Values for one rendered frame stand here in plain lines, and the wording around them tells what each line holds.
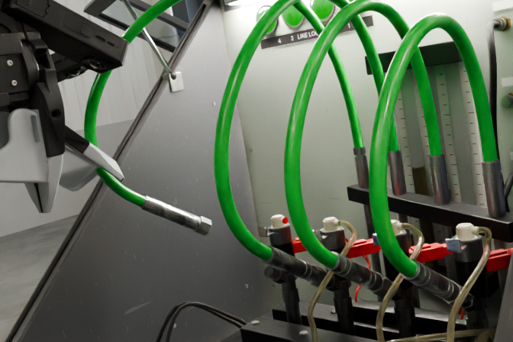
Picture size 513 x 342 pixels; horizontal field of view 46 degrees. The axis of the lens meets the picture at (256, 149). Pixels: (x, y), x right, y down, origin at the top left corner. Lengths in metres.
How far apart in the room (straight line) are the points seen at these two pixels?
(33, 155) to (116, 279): 0.48
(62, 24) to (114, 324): 0.56
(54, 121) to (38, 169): 0.04
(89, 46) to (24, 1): 0.06
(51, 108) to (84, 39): 0.08
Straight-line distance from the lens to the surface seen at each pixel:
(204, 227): 0.78
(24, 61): 0.52
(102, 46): 0.56
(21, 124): 0.52
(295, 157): 0.51
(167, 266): 1.03
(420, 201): 0.78
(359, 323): 0.75
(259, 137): 1.12
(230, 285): 1.14
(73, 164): 0.73
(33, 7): 0.54
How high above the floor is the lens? 1.29
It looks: 7 degrees down
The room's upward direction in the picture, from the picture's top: 10 degrees counter-clockwise
